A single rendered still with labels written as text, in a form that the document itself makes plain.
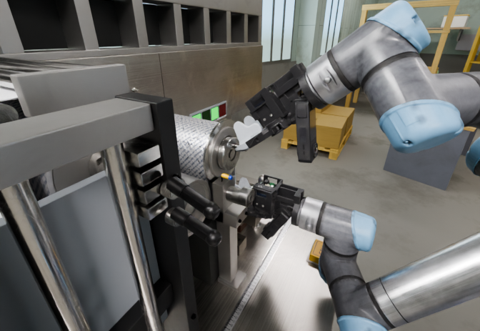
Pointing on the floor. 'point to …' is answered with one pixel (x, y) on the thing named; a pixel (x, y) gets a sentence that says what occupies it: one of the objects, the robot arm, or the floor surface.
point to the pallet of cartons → (326, 129)
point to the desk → (431, 161)
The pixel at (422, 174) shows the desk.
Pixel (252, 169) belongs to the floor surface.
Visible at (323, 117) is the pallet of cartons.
